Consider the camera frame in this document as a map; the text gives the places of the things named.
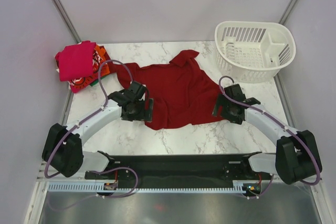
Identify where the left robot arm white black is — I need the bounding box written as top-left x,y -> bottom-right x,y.
42,81 -> 154,178

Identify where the white plastic laundry basket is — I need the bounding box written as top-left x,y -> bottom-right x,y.
214,21 -> 296,83

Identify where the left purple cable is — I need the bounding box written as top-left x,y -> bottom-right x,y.
44,59 -> 137,180

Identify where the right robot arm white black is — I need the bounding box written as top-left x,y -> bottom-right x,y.
213,84 -> 322,186

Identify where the green folded shirt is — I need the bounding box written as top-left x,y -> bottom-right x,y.
90,79 -> 99,87

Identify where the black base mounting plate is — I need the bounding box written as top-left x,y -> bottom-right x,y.
85,154 -> 271,187

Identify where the orange red printed folded shirt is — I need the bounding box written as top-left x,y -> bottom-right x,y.
68,45 -> 117,94

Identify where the white slotted cable duct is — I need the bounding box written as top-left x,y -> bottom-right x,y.
48,177 -> 246,194

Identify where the dark red t-shirt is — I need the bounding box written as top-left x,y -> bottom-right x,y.
110,49 -> 222,130

